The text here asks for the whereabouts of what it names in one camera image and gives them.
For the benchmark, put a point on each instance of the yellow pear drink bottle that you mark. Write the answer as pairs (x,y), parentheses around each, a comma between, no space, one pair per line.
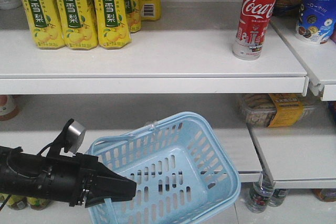
(44,23)
(78,22)
(113,29)

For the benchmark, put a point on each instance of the white supermarket shelf unit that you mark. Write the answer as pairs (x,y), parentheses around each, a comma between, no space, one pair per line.
(184,62)

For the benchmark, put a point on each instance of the blue cookie cup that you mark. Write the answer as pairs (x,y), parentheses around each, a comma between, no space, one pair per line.
(316,21)

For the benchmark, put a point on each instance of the light blue plastic basket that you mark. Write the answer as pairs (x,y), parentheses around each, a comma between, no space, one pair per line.
(183,174)

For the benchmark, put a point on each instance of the clear water bottle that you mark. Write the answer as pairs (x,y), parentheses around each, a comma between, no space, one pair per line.
(259,195)

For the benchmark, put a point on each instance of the clear biscuit box yellow label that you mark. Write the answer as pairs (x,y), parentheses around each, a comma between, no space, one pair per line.
(276,109)

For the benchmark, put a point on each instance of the red coca-cola aluminium bottle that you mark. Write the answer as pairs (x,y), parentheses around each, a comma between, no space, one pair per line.
(253,23)

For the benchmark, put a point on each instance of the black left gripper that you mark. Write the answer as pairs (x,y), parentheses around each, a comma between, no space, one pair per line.
(81,180)

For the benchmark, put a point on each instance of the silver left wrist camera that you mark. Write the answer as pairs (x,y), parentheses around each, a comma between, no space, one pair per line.
(70,138)

